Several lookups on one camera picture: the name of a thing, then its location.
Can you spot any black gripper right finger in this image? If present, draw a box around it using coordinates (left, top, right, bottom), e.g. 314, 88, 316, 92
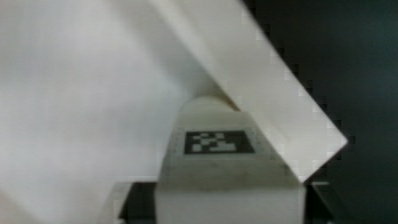
303, 181, 355, 224

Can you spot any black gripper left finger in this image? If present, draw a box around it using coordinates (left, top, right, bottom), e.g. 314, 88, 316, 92
96, 181, 160, 224

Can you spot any white table leg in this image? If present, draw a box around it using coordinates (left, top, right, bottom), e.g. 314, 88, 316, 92
154, 96, 305, 224

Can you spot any white square table top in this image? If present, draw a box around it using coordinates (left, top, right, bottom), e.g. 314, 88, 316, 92
0, 0, 346, 224

